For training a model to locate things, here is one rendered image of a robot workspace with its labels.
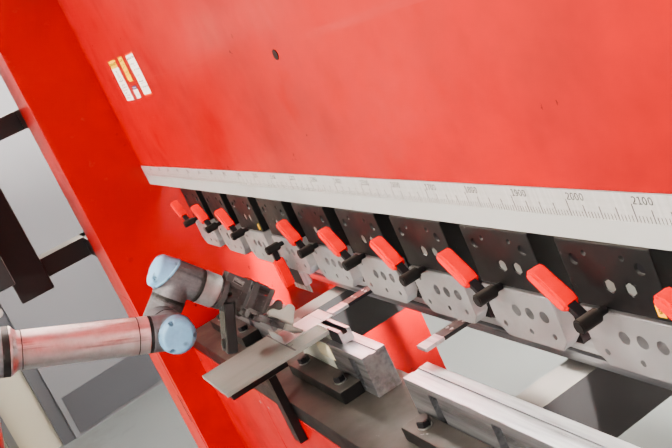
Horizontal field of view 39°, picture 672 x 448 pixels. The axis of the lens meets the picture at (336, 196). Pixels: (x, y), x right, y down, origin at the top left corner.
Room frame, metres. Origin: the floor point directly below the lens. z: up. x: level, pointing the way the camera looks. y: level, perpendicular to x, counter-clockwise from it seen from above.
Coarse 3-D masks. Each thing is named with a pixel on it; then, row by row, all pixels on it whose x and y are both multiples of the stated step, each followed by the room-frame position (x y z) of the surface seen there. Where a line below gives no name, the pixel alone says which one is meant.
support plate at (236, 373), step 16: (304, 336) 1.97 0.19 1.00; (320, 336) 1.94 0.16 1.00; (240, 352) 2.05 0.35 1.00; (256, 352) 2.01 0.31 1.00; (272, 352) 1.97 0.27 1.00; (288, 352) 1.92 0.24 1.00; (224, 368) 2.00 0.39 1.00; (240, 368) 1.96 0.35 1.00; (256, 368) 1.92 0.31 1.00; (272, 368) 1.89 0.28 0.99; (224, 384) 1.91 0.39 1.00; (240, 384) 1.87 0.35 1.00
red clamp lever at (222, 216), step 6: (216, 210) 2.12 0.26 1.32; (222, 210) 2.11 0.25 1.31; (216, 216) 2.11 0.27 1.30; (222, 216) 2.10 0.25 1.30; (228, 216) 2.09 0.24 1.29; (222, 222) 2.09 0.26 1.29; (228, 222) 2.08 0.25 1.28; (228, 228) 2.08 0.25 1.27; (234, 228) 2.07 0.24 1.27; (240, 228) 2.06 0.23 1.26; (246, 228) 2.07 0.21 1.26; (234, 234) 2.05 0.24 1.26; (240, 234) 2.05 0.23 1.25; (234, 240) 2.05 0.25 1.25
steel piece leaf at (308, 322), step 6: (306, 318) 2.07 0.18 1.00; (312, 318) 2.06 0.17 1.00; (294, 324) 2.07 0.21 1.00; (300, 324) 2.05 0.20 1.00; (306, 324) 2.03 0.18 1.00; (312, 324) 2.02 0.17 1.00; (270, 330) 2.04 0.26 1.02; (306, 330) 2.00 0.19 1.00; (276, 336) 2.01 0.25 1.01; (282, 336) 2.03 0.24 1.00; (288, 336) 2.01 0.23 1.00; (294, 336) 2.00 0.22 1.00; (282, 342) 1.99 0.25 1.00; (288, 342) 1.98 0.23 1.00
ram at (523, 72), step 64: (64, 0) 2.72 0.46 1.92; (128, 0) 2.14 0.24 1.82; (192, 0) 1.76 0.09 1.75; (256, 0) 1.49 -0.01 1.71; (320, 0) 1.29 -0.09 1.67; (384, 0) 1.14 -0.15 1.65; (448, 0) 1.01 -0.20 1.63; (512, 0) 0.91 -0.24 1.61; (576, 0) 0.83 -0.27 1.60; (640, 0) 0.76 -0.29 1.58; (128, 64) 2.40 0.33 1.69; (192, 64) 1.92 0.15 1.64; (256, 64) 1.60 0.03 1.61; (320, 64) 1.37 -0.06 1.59; (384, 64) 1.20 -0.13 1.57; (448, 64) 1.06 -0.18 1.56; (512, 64) 0.95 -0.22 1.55; (576, 64) 0.86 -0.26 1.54; (640, 64) 0.78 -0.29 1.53; (128, 128) 2.73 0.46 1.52; (192, 128) 2.13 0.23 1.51; (256, 128) 1.74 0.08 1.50; (320, 128) 1.47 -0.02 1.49; (384, 128) 1.27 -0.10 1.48; (448, 128) 1.11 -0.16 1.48; (512, 128) 0.99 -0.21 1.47; (576, 128) 0.89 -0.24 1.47; (640, 128) 0.81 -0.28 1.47; (256, 192) 1.91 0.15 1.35; (320, 192) 1.58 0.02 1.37; (640, 192) 0.84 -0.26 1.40
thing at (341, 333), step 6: (330, 324) 2.00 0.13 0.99; (336, 324) 1.96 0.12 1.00; (342, 324) 1.94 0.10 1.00; (330, 330) 1.94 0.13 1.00; (336, 330) 1.92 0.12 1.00; (342, 330) 1.93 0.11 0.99; (348, 330) 1.91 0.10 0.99; (336, 336) 1.92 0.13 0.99; (342, 336) 1.91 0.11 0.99; (348, 336) 1.91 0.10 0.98; (342, 342) 1.91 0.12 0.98
